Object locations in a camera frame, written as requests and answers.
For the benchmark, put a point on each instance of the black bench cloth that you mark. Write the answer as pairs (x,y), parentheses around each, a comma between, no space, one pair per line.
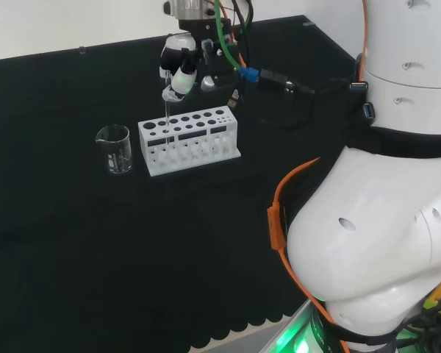
(95,239)

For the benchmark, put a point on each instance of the silver domed wrist camera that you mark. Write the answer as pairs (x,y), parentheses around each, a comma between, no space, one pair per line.
(207,84)

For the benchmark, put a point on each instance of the silver and black USB plug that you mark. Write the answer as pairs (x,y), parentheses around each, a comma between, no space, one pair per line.
(234,99)

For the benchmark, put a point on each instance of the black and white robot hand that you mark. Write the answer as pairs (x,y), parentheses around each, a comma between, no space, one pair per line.
(180,42)

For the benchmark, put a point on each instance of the clear glass rod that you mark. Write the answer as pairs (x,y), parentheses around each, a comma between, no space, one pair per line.
(167,114)

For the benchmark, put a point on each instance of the white test tube rack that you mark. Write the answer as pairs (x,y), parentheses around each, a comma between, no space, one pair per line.
(143,141)

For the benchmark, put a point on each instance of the clear glass beaker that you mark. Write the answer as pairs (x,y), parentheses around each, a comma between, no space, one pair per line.
(114,162)

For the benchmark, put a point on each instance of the black adapter box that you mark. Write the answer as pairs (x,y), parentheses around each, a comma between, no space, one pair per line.
(273,77)

